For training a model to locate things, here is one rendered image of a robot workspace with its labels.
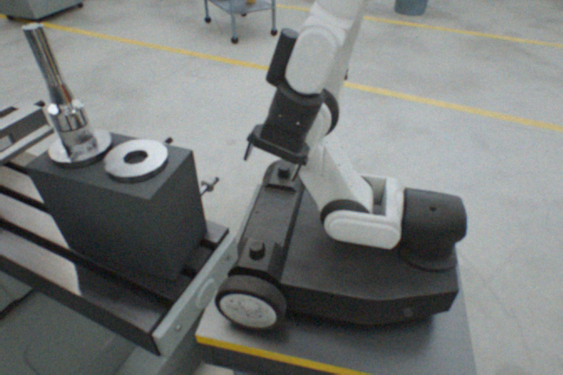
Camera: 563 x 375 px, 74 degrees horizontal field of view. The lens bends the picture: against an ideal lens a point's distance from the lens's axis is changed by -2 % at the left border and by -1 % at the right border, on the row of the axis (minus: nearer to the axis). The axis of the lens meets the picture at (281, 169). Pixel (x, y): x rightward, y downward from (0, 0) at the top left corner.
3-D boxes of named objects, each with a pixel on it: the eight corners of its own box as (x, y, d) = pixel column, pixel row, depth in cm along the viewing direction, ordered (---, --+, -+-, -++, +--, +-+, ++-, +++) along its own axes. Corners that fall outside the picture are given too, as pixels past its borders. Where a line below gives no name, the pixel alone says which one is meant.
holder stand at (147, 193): (111, 202, 76) (77, 117, 63) (209, 229, 70) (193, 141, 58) (67, 247, 67) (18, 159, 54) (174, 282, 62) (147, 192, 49)
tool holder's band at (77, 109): (92, 107, 55) (90, 101, 54) (66, 123, 51) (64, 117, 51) (68, 101, 56) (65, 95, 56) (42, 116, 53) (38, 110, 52)
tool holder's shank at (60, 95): (82, 102, 54) (52, 23, 47) (64, 113, 52) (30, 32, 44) (65, 98, 55) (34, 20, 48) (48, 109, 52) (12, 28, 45)
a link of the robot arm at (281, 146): (312, 146, 81) (333, 101, 73) (301, 174, 74) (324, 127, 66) (257, 122, 81) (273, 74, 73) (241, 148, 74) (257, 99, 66)
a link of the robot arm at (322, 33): (327, 79, 68) (360, 8, 59) (315, 102, 62) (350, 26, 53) (294, 64, 68) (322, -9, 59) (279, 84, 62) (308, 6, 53)
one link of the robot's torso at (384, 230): (395, 205, 120) (403, 173, 112) (395, 255, 105) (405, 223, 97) (330, 196, 124) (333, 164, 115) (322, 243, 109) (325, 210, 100)
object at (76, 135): (103, 138, 58) (92, 107, 55) (80, 155, 55) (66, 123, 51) (80, 131, 60) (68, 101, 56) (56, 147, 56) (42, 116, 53)
